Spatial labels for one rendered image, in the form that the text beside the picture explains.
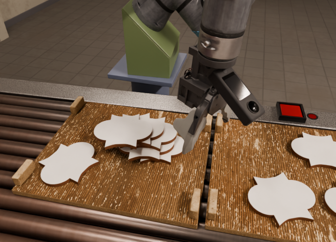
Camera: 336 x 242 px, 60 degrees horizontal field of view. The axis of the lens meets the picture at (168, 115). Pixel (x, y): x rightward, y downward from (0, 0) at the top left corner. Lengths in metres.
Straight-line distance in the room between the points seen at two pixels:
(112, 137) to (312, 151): 0.49
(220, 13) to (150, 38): 0.64
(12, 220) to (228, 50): 0.54
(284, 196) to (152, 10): 0.76
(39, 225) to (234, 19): 0.54
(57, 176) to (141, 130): 0.22
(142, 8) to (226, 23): 0.67
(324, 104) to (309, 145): 2.03
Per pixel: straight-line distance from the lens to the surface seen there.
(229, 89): 0.52
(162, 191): 0.65
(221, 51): 0.50
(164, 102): 0.94
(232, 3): 0.47
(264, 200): 0.66
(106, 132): 0.72
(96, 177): 0.70
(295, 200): 0.68
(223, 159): 0.73
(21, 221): 0.70
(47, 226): 0.67
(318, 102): 2.85
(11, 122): 0.97
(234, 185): 0.68
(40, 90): 1.09
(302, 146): 0.81
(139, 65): 1.15
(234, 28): 0.49
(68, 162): 0.73
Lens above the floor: 1.45
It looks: 38 degrees down
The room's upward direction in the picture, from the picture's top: straight up
